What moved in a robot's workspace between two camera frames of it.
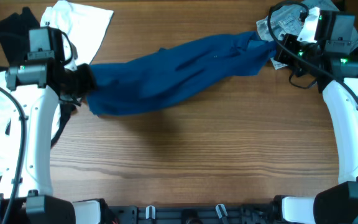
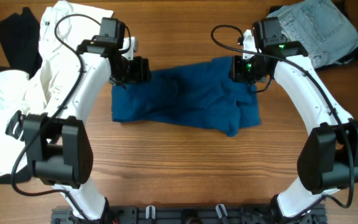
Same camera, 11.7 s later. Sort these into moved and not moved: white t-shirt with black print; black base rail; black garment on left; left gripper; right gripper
Moved: left gripper; right gripper
Not moved: black garment on left; black base rail; white t-shirt with black print
